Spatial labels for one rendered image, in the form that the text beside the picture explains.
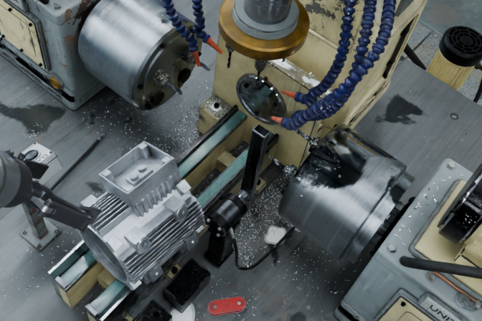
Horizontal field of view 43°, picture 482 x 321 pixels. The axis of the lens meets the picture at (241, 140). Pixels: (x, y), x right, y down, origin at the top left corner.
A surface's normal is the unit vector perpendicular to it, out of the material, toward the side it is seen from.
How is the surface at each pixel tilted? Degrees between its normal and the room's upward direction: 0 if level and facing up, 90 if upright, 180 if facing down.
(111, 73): 77
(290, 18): 0
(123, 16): 17
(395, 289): 90
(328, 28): 90
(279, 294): 0
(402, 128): 0
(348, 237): 66
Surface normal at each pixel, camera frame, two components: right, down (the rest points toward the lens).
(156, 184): 0.70, 0.34
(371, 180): 0.00, -0.45
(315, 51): -0.62, 0.61
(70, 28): 0.78, 0.56
